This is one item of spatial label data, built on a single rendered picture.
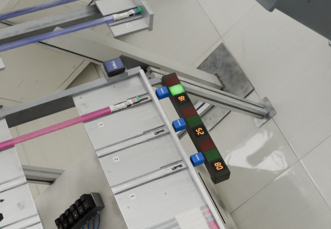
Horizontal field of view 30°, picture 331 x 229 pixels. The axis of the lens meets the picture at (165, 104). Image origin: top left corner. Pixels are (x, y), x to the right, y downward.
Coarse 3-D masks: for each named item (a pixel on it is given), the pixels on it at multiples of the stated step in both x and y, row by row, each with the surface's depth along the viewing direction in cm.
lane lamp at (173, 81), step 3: (168, 78) 169; (171, 78) 169; (174, 78) 169; (177, 78) 169; (165, 81) 168; (168, 81) 168; (171, 81) 168; (174, 81) 168; (177, 81) 168; (168, 84) 168; (171, 84) 168; (174, 84) 168
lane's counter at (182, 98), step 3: (177, 96) 166; (180, 96) 166; (183, 96) 166; (186, 96) 166; (177, 99) 165; (180, 99) 165; (183, 99) 165; (186, 99) 165; (177, 102) 164; (180, 102) 164; (183, 102) 164; (186, 102) 164
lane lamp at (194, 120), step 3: (192, 117) 162; (195, 117) 162; (198, 117) 162; (186, 120) 161; (189, 120) 161; (192, 120) 161; (195, 120) 161; (198, 120) 161; (189, 123) 161; (192, 123) 161; (195, 123) 161; (198, 123) 161; (201, 123) 161; (192, 126) 160
